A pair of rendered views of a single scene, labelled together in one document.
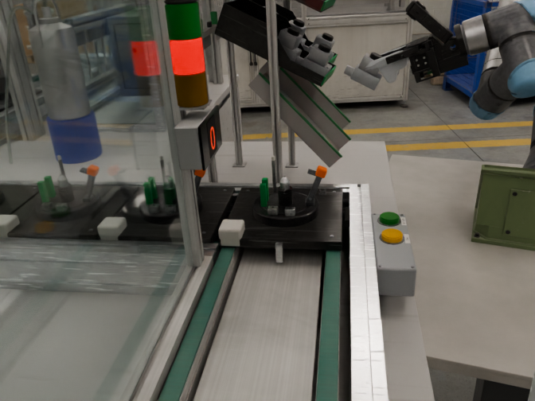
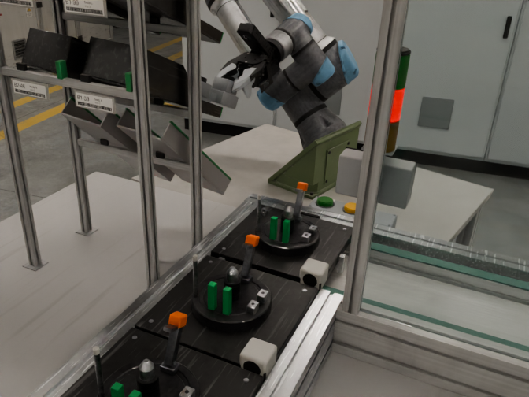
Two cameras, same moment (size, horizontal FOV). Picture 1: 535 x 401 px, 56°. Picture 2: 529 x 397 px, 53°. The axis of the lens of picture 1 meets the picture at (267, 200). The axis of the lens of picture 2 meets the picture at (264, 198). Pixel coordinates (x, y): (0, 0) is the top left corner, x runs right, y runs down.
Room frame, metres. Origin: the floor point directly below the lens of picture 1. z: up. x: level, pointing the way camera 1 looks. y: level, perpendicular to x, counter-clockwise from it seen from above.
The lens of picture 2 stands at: (0.78, 0.93, 1.57)
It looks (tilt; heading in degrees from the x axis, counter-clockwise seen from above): 27 degrees down; 284
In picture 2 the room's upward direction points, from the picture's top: 3 degrees clockwise
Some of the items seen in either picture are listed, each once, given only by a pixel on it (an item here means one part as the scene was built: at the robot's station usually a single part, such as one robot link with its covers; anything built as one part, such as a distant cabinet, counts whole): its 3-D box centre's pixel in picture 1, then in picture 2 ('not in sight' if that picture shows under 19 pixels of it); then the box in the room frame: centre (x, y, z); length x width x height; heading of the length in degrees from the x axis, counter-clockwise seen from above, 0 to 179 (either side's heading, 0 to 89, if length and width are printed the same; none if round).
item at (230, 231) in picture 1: (232, 232); (313, 274); (0.88, 0.07, 0.97); 0.05 x 0.05 x 0.04; 81
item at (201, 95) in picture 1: (190, 87); not in sight; (0.79, 0.11, 1.28); 0.05 x 0.05 x 0.05
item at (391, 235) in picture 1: (392, 237); (352, 209); (0.84, -0.24, 0.96); 0.04 x 0.04 x 0.02
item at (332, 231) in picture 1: (286, 215); (286, 242); (0.96, -0.04, 0.96); 0.24 x 0.24 x 0.02; 81
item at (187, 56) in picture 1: (186, 55); not in sight; (0.79, 0.11, 1.33); 0.05 x 0.05 x 0.05
